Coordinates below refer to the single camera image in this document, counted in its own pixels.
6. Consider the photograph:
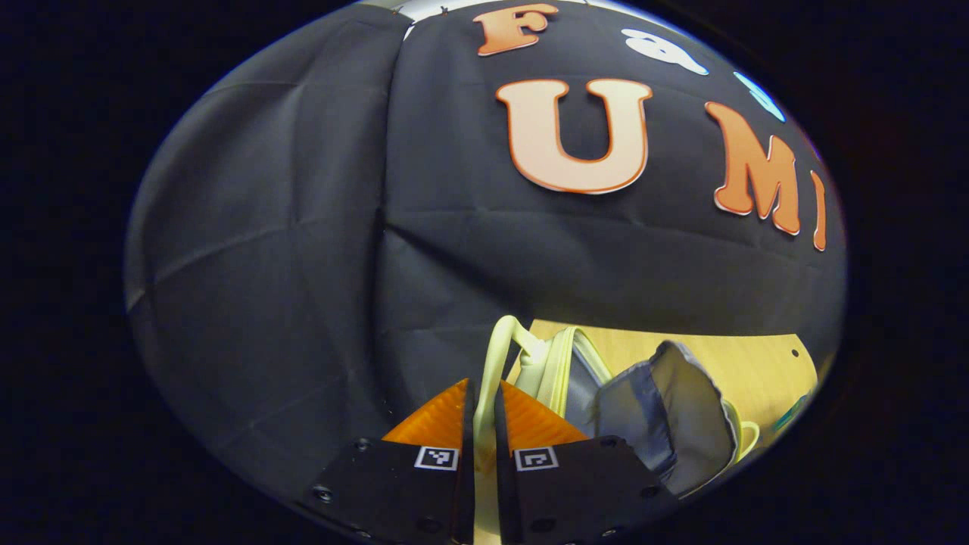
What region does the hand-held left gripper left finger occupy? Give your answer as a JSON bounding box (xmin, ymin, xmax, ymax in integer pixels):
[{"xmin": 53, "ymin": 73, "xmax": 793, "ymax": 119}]
[{"xmin": 303, "ymin": 377, "xmax": 476, "ymax": 545}]

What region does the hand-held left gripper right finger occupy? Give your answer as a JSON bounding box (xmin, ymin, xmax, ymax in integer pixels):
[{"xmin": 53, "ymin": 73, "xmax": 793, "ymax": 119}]
[{"xmin": 494, "ymin": 380, "xmax": 682, "ymax": 545}]

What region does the black backdrop cloth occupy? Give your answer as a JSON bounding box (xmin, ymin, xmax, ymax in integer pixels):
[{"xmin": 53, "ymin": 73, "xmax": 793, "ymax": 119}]
[{"xmin": 125, "ymin": 0, "xmax": 847, "ymax": 515}]

